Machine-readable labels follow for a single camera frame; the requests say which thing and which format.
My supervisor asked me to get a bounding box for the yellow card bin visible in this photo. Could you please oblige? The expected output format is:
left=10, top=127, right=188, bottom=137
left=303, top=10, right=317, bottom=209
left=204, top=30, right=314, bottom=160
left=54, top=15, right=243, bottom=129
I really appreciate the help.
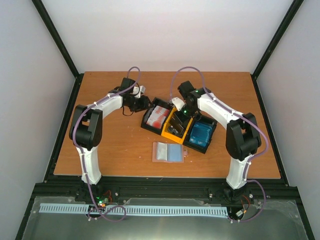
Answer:
left=160, top=107, right=194, bottom=145

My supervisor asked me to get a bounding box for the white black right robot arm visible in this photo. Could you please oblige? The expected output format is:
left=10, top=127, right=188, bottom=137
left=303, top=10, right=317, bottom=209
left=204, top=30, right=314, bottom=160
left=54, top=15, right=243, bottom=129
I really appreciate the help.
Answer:
left=169, top=81, right=262, bottom=191

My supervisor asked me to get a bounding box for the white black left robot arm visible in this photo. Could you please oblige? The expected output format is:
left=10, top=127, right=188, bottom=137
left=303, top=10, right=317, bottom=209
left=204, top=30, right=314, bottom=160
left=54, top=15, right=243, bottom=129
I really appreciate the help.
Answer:
left=69, top=77, right=151, bottom=202

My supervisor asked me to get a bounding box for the black card stack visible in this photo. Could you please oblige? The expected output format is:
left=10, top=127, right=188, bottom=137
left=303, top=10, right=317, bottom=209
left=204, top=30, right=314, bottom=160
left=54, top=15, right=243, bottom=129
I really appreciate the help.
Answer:
left=168, top=112, right=185, bottom=138

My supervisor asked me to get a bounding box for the red white card stack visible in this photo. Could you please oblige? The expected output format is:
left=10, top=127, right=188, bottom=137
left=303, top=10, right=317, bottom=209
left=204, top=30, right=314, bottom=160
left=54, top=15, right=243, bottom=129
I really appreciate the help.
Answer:
left=146, top=105, right=170, bottom=129

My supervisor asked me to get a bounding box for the blue card stack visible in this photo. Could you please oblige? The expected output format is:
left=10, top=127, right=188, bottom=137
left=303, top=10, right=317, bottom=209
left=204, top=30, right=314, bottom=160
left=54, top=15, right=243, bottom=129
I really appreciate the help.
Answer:
left=189, top=121, right=213, bottom=148

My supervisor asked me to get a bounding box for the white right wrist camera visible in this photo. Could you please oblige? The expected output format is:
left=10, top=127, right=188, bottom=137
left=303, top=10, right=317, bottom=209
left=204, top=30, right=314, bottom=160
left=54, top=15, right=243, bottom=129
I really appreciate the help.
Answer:
left=169, top=97, right=186, bottom=111

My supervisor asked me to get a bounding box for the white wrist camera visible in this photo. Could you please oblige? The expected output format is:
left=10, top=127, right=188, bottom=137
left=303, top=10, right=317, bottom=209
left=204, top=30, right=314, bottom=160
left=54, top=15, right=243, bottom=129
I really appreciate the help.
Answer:
left=132, top=85, right=146, bottom=98
left=169, top=97, right=186, bottom=111

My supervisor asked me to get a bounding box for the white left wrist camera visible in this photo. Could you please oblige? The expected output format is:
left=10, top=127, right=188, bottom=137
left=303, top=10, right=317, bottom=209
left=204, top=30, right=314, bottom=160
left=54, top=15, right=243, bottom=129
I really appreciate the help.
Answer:
left=132, top=85, right=146, bottom=98

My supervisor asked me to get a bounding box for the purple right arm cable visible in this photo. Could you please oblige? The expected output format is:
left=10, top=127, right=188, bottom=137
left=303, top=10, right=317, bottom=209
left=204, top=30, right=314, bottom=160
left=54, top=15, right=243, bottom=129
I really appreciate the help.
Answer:
left=169, top=65, right=270, bottom=223

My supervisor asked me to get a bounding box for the left electronics board with wires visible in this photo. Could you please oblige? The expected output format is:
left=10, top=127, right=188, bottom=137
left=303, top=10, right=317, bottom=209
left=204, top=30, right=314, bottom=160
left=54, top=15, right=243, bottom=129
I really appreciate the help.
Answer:
left=95, top=190, right=113, bottom=208

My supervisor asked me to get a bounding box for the right connector with wires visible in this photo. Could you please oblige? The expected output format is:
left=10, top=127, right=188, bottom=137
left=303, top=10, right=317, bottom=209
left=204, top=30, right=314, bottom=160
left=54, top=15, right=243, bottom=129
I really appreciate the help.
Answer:
left=235, top=195, right=251, bottom=220

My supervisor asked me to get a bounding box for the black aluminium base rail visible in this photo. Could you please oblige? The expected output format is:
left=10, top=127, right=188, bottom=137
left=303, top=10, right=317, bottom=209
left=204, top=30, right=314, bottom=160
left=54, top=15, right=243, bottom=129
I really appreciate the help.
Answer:
left=29, top=176, right=302, bottom=206

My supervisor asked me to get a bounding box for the metal base plate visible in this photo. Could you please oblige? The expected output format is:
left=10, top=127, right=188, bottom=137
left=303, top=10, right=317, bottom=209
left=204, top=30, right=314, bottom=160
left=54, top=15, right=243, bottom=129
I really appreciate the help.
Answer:
left=21, top=197, right=308, bottom=240

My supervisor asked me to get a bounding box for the light blue slotted cable duct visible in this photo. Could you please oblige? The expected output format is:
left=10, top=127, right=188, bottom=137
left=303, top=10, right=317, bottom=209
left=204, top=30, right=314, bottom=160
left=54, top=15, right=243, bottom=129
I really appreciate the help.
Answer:
left=38, top=203, right=228, bottom=218

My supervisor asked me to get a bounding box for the black left frame post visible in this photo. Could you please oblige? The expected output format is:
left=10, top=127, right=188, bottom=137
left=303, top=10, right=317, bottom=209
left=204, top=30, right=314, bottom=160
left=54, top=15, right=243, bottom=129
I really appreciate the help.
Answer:
left=31, top=0, right=81, bottom=75

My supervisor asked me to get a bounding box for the black frame post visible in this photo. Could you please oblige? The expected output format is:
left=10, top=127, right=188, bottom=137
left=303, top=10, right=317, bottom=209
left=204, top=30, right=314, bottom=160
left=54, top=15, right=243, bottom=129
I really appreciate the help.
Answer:
left=251, top=0, right=304, bottom=81
left=31, top=0, right=81, bottom=75

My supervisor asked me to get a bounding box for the black right frame post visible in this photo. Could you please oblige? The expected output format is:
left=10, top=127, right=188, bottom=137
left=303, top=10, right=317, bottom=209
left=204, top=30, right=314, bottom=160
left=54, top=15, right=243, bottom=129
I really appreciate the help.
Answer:
left=251, top=0, right=304, bottom=81

